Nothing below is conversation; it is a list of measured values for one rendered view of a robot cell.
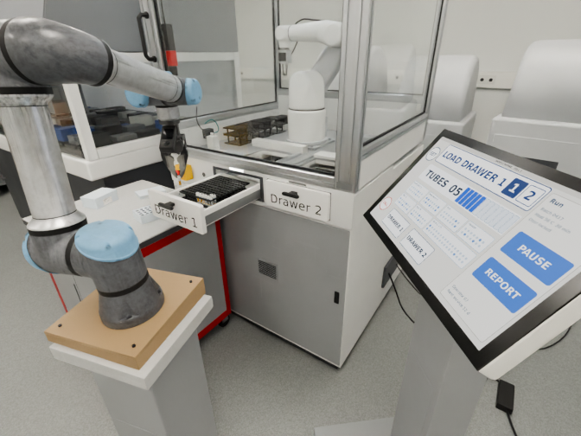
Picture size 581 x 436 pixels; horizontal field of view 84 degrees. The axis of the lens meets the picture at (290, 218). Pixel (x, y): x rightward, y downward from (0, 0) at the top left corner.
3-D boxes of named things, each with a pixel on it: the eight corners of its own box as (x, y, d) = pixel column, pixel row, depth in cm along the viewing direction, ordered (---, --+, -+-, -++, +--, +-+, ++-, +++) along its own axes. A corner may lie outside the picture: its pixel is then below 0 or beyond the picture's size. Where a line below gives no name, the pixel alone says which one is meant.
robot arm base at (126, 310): (130, 337, 74) (117, 304, 69) (87, 318, 80) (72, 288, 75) (176, 294, 86) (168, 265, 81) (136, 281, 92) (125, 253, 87)
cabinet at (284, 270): (341, 379, 153) (354, 232, 117) (194, 298, 205) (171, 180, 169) (402, 276, 223) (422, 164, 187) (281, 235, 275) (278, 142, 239)
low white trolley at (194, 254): (145, 406, 142) (96, 263, 108) (76, 343, 174) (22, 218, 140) (235, 324, 185) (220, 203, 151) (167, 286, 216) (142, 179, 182)
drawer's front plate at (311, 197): (327, 221, 120) (328, 195, 115) (265, 204, 135) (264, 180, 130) (329, 220, 121) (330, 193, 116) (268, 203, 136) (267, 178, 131)
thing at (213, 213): (203, 227, 114) (201, 212, 111) (158, 211, 127) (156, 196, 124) (271, 192, 143) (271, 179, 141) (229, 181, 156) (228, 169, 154)
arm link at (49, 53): (50, -2, 52) (203, 73, 99) (-1, 4, 55) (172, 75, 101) (58, 74, 54) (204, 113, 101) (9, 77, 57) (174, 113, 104)
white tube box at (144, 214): (142, 224, 133) (140, 216, 131) (134, 218, 138) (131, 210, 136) (170, 214, 141) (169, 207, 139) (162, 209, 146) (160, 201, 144)
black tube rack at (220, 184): (212, 215, 122) (210, 200, 119) (181, 205, 131) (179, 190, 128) (251, 196, 138) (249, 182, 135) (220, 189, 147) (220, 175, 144)
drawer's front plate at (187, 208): (203, 235, 112) (199, 206, 107) (152, 215, 127) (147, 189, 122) (207, 233, 114) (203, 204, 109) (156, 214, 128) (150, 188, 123)
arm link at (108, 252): (125, 296, 72) (105, 246, 65) (77, 289, 75) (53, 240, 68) (157, 264, 82) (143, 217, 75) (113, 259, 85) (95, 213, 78)
